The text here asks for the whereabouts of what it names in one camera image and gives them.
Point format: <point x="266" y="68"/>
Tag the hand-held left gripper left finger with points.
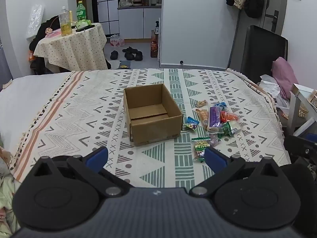
<point x="97" y="156"/>

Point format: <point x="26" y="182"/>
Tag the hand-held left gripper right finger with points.
<point x="215" y="160"/>

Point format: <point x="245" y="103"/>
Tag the clear green label snack packet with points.
<point x="199" y="147"/>

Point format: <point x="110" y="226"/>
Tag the dark green snack packet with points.
<point x="223" y="130"/>

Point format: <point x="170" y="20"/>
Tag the light green snack packet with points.
<point x="234" y="127"/>

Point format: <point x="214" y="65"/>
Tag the purple snack packet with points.
<point x="214" y="117"/>

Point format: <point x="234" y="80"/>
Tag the colorful blue candy packet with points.
<point x="192" y="123"/>

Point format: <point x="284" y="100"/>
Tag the red snack packet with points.
<point x="223" y="116"/>

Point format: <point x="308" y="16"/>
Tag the long orange biscuit packet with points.
<point x="203" y="117"/>

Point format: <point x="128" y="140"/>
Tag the orange snack packet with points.
<point x="232" y="116"/>

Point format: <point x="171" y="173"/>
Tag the blue snack packet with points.
<point x="220" y="104"/>

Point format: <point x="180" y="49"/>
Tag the small clear biscuit packet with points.
<point x="201" y="103"/>

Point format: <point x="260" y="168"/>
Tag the cardboard box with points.
<point x="153" y="129"/>

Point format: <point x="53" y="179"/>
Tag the white plastic bag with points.
<point x="270" y="85"/>

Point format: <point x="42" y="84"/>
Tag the white bed sheet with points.
<point x="24" y="94"/>

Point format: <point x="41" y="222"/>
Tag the floral quilt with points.
<point x="6" y="191"/>

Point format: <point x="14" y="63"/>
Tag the black slipper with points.
<point x="114" y="55"/>
<point x="130" y="50"/>
<point x="138" y="55"/>
<point x="129" y="56"/>

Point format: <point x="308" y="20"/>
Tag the pink cloth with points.
<point x="284" y="74"/>

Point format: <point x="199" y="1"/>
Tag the table with dotted tablecloth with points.
<point x="69" y="49"/>

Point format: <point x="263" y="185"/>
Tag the black chair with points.
<point x="262" y="54"/>

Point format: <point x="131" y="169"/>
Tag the pack of water bottles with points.
<point x="117" y="41"/>

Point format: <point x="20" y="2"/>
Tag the red label drink bottle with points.
<point x="154" y="49"/>

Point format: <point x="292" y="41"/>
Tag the pink pouch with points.
<point x="54" y="33"/>

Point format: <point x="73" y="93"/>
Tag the green tissue pack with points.
<point x="83" y="24"/>

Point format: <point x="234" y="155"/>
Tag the black jacket with cartoon charm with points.
<point x="43" y="33"/>

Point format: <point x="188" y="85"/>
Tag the clear bottle with yellow liquid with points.
<point x="65" y="22"/>

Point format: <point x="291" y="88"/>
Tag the white kitchen cabinet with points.
<point x="140" y="22"/>

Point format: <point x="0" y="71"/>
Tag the black spray bottle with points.
<point x="157" y="27"/>

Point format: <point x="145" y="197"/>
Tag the green soda bottle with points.
<point x="81" y="11"/>

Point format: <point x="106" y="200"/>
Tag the bubble wrap sheet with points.
<point x="34" y="21"/>

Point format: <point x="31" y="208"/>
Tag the black grid sliding door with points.
<point x="104" y="5"/>

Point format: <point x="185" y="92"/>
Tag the grey door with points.
<point x="275" y="0"/>

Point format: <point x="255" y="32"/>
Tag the white metal frame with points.
<point x="293" y="114"/>

